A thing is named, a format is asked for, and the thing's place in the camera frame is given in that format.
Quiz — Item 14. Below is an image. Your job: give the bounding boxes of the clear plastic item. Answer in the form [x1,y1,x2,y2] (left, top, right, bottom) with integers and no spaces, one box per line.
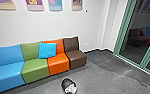
[61,77,78,94]

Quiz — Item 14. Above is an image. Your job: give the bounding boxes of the blue square cushion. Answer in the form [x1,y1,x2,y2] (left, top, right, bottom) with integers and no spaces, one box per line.
[38,42,58,60]

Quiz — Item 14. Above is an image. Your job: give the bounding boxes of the green framed glass partition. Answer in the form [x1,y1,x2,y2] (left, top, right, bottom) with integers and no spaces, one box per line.
[113,0,150,78]

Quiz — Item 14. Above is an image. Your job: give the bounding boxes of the green sofa seat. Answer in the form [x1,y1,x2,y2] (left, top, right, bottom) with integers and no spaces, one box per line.
[20,41,51,85]

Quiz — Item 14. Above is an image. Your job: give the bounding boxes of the red sofa behind glass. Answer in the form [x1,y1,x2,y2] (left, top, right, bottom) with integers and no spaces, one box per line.
[129,27,150,46]

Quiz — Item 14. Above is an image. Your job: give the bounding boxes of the blue sofa seat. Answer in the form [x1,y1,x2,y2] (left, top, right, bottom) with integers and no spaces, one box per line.
[0,44,26,94]

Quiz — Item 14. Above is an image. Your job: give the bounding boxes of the orange sofa seat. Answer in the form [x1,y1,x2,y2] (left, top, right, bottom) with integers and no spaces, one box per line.
[43,38,71,77]

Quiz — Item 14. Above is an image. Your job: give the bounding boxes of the white double wall socket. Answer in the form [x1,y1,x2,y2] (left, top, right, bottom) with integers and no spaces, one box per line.
[82,42,88,47]

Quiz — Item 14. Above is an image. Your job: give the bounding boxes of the brown sofa seat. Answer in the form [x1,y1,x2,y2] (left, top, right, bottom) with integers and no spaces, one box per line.
[62,35,88,70]

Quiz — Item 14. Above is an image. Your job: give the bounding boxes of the yellow wall poster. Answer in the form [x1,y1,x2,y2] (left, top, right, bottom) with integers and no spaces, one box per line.
[0,0,17,11]

